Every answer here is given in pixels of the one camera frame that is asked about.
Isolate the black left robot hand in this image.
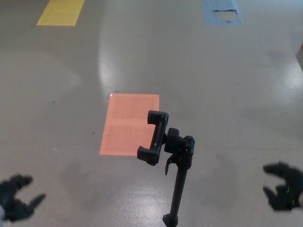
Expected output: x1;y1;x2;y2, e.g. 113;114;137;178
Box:
0;174;47;222

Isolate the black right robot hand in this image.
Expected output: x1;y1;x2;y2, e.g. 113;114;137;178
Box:
262;162;303;211

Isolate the blue torn floor tape rectangle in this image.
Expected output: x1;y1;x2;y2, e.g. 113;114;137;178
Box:
201;0;245;26

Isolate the orange floor tape rectangle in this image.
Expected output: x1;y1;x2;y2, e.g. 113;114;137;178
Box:
99;93;160;156

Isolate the black phone stand tripod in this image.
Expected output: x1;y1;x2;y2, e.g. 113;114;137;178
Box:
136;110;196;227

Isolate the yellow floor tape rectangle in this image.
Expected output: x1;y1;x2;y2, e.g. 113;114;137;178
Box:
36;0;86;26

